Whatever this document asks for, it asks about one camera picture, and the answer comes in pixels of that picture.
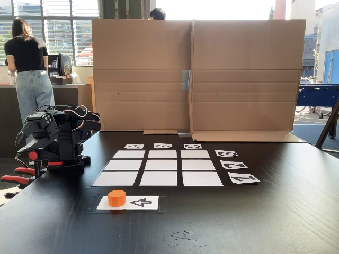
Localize round orange token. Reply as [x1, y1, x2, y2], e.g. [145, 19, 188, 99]
[108, 189, 127, 207]

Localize white nine-square grid sheet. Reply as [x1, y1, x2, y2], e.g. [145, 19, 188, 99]
[91, 149, 226, 187]

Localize red black clamp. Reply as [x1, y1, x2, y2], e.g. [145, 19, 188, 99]
[0, 150, 65, 187]

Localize small brown box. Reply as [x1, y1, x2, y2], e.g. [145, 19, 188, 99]
[49, 76, 73, 86]

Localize black mini fridge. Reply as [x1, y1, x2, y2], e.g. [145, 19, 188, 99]
[47, 53, 73, 78]

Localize person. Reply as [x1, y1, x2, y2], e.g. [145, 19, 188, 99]
[4, 17, 56, 126]
[149, 7, 167, 21]

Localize brown cardboard panel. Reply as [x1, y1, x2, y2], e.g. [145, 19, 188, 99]
[91, 18, 193, 136]
[189, 18, 307, 143]

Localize white arrow paper sheet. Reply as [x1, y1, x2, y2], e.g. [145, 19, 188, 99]
[96, 195, 160, 211]

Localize clear tape scraps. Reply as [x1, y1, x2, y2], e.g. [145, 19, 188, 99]
[162, 229, 208, 248]

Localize paper sheet number 3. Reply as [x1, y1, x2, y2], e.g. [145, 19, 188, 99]
[214, 149, 239, 158]

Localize paper sheet number 2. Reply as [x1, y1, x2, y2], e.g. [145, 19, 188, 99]
[220, 159, 248, 170]

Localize paper sheet number 1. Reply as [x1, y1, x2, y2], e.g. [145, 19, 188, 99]
[227, 171, 261, 184]

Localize blue foosball table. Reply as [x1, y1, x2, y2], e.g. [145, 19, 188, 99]
[296, 83, 339, 119]

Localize dark wooden easel leg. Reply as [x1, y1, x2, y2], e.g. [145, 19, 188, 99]
[315, 97, 339, 155]

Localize red white servo wire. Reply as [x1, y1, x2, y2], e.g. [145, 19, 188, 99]
[65, 105, 88, 131]

